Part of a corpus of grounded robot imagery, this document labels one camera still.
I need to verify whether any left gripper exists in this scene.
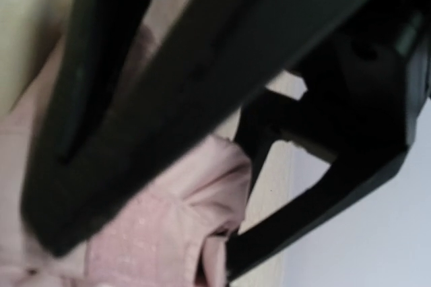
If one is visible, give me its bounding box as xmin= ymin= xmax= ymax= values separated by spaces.
xmin=288 ymin=0 xmax=430 ymax=152

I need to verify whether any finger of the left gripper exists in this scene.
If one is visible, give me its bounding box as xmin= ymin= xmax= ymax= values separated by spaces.
xmin=21 ymin=0 xmax=367 ymax=257
xmin=226 ymin=81 xmax=414 ymax=281

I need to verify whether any pink folding umbrella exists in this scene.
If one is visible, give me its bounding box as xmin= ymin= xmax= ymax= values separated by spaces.
xmin=0 ymin=24 xmax=253 ymax=287

